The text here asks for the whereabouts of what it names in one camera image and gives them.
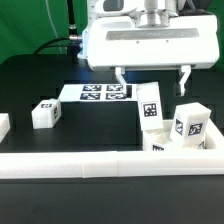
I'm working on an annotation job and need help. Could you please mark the white round stool seat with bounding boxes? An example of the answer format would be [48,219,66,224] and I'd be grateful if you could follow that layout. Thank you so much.
[142,130,206,152]

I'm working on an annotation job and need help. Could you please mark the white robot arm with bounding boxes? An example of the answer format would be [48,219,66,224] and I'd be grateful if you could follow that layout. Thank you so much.
[86,0,219,95]

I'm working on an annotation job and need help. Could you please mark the white right fence rail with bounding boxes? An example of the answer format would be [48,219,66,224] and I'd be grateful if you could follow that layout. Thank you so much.
[205,120,224,149]

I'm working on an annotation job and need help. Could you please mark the white front fence rail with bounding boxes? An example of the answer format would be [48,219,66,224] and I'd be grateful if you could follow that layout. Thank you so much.
[0,149,224,179]

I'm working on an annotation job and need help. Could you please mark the white fence rail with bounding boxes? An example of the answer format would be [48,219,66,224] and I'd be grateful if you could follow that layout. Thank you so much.
[205,120,224,149]
[0,113,10,143]
[0,149,224,179]

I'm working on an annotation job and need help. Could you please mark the white left fence rail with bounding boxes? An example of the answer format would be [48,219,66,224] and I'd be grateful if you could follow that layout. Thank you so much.
[0,113,10,143]

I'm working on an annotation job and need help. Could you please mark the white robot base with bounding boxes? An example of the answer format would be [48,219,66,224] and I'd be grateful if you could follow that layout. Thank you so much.
[78,27,89,59]

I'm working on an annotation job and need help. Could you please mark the white marker sheet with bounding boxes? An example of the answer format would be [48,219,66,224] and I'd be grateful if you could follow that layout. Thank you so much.
[59,84,137,102]

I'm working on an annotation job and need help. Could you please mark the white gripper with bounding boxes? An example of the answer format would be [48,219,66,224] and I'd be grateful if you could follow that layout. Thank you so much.
[87,15,219,98]

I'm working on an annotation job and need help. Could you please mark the black cable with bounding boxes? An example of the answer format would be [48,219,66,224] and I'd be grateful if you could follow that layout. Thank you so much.
[33,0,83,55]

